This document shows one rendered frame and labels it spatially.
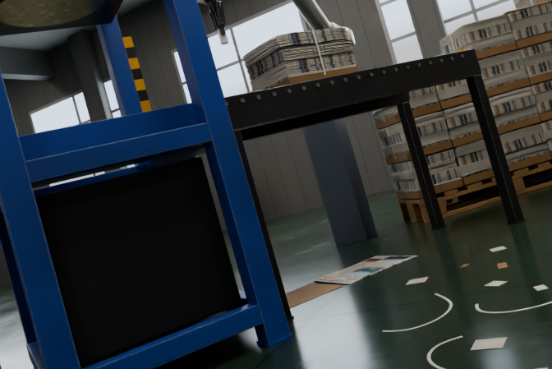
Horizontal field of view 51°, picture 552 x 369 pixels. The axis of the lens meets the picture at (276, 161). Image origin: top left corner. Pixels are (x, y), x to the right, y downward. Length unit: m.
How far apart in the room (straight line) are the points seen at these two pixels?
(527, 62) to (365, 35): 3.41
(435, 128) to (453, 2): 3.43
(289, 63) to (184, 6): 0.64
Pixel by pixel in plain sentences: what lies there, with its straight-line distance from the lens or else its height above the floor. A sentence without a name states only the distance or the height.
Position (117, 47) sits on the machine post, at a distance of 2.70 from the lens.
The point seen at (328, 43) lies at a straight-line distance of 2.49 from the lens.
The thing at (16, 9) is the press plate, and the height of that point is 1.28.
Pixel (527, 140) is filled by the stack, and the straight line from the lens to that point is 3.74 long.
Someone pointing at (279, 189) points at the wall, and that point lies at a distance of 7.39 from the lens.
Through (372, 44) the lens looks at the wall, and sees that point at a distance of 6.93.
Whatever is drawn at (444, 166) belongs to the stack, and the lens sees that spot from 3.50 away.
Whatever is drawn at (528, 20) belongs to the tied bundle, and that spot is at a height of 0.98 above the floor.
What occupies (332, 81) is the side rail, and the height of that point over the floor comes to 0.78.
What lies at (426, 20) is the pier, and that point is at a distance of 6.65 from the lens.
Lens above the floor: 0.47
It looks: 2 degrees up
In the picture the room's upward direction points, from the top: 16 degrees counter-clockwise
